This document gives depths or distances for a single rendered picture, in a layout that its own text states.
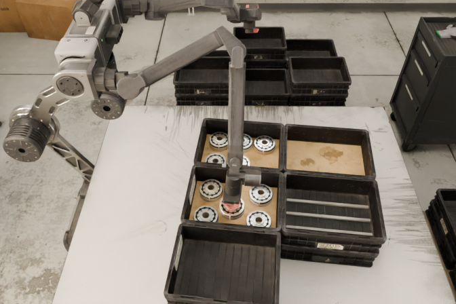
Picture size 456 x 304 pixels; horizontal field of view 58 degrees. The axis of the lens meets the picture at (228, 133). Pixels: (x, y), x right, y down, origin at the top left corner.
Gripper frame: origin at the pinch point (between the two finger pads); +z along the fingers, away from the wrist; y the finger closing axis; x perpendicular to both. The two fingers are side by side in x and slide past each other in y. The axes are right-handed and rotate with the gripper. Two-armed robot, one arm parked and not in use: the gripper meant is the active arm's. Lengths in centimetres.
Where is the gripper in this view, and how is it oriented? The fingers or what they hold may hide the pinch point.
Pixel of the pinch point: (231, 203)
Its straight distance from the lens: 165.9
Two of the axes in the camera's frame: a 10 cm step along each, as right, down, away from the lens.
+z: -0.4, 6.8, 7.3
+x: -9.9, -1.2, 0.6
